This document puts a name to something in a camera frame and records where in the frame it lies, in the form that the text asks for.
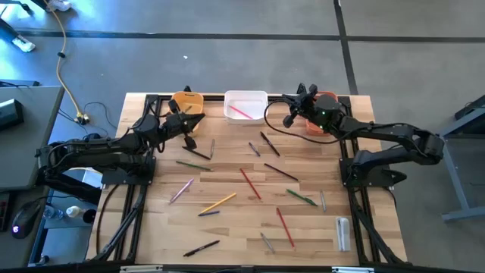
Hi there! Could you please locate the white stapler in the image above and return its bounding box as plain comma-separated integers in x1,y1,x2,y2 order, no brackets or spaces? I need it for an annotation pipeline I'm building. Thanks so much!
334,216,352,253

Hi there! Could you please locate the grey desk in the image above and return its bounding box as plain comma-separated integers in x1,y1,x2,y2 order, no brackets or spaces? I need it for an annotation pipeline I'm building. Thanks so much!
0,85,65,191

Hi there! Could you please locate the yellow pencil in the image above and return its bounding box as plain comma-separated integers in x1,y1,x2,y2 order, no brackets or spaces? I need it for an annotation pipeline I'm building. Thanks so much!
199,193,237,215

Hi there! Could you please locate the black keyboard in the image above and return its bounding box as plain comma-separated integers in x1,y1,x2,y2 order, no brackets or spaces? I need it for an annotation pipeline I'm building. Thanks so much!
0,191,11,233

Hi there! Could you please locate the yellow power cable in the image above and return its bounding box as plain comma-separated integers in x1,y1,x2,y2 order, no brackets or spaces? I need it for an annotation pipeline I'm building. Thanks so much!
43,0,91,126

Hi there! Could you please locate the white plastic bin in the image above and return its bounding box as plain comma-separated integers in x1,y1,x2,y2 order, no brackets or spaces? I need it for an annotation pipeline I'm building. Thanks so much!
224,89,269,126

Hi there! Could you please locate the blue-grey metal table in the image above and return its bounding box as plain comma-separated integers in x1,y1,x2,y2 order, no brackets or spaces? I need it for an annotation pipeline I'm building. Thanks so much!
418,94,485,223

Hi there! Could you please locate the yellow plastic bin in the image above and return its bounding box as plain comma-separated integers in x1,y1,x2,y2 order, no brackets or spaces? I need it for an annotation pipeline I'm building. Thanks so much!
169,90,205,136

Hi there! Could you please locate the green pen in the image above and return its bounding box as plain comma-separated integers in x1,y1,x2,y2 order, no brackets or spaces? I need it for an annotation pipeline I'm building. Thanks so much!
286,189,319,208

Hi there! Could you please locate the black marker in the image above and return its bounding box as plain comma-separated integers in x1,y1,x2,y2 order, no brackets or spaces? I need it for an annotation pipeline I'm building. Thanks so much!
183,240,221,258

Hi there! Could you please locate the clear water bottle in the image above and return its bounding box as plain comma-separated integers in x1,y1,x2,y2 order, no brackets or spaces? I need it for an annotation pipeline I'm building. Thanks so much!
42,204,64,221

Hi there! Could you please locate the pink pen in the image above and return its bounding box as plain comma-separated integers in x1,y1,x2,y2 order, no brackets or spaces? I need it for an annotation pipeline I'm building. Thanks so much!
169,178,195,205

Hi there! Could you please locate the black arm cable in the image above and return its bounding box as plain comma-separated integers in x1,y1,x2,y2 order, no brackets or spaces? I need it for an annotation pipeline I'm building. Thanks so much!
149,99,171,155
263,99,342,145

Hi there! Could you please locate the red pencil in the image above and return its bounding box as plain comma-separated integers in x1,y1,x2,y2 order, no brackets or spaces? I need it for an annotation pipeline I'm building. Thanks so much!
276,207,296,249
239,168,262,201

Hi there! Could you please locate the blue-grey crayon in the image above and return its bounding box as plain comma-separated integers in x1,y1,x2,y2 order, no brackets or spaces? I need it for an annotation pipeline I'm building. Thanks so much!
259,231,277,256

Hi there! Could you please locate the coral orange plastic bin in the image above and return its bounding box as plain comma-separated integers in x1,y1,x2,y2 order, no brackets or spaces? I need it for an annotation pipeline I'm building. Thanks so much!
305,90,341,137

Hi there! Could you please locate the pink pencil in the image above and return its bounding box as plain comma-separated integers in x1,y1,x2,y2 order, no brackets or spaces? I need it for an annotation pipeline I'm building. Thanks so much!
228,105,254,121

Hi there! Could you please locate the green pencil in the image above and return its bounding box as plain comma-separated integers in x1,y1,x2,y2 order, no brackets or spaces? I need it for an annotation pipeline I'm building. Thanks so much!
176,161,214,172

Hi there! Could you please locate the silver metal bracket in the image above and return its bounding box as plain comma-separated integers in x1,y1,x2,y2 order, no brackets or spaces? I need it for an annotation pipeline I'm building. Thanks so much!
331,266,375,273
119,265,164,273

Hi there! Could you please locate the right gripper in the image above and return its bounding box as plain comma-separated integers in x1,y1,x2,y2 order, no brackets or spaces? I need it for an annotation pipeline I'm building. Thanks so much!
282,83,318,129

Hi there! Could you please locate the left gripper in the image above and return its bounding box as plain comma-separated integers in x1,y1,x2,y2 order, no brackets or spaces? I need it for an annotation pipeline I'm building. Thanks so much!
162,99,206,151

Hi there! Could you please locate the black desk device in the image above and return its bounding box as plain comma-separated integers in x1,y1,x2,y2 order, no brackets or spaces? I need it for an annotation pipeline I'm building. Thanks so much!
0,98,26,132

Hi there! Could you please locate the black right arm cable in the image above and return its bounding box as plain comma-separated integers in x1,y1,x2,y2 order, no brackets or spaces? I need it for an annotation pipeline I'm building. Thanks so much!
263,99,342,145

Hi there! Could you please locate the black computer mouse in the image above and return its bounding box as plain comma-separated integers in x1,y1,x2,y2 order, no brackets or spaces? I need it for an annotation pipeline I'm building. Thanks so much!
11,200,42,240

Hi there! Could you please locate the white shoe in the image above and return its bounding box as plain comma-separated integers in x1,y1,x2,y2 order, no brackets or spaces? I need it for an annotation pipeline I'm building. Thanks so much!
47,0,73,12
11,34,37,53

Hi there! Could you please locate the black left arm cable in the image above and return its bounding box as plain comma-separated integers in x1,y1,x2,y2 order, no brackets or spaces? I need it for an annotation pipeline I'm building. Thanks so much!
149,99,171,155

